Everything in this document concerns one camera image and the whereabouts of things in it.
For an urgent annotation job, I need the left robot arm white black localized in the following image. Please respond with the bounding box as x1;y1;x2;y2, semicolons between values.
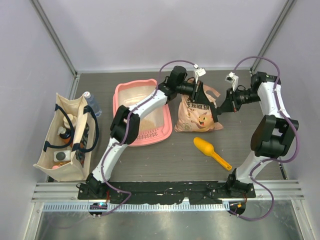
85;65;218;200

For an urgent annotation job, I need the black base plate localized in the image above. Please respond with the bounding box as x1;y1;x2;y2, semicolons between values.
76;181;256;205

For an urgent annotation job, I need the dark bottle white pump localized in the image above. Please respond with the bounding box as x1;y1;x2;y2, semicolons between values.
57;126;72;141

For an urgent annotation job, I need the white bottle grey cap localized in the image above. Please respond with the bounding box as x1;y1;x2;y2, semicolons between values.
53;150;71;163

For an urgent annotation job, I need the aluminium rail frame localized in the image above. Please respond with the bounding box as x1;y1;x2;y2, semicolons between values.
31;180;304;217

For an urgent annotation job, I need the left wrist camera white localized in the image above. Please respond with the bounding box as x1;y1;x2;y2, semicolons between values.
193;64;206;85

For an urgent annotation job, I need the beige canvas tote bag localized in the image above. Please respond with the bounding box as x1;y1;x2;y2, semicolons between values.
33;94;99;182

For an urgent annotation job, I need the tan litter pile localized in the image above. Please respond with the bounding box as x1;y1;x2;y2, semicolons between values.
139;119;156;132

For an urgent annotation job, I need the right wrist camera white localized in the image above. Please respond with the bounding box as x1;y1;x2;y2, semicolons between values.
225;71;239;92

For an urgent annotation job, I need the pink litter box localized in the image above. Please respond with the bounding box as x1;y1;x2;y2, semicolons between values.
112;79;173;147

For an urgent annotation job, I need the yellow plastic scoop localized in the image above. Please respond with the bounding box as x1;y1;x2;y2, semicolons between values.
193;137;232;171

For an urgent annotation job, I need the clear plastic water bottle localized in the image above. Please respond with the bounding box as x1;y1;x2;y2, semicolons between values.
83;91;102;117

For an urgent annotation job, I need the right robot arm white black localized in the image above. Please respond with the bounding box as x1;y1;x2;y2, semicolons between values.
217;72;299;198

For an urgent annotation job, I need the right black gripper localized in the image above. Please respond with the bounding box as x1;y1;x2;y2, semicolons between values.
218;86;261;113

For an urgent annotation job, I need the pink cat litter bag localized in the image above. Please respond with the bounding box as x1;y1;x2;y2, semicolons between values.
173;77;224;133

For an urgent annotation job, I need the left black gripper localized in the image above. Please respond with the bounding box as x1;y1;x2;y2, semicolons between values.
177;80;212;107

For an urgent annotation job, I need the beige wooden item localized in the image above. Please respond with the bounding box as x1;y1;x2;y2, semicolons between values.
63;113;78;129

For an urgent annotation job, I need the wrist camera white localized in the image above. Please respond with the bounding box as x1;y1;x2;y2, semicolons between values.
193;64;206;85
225;71;239;92

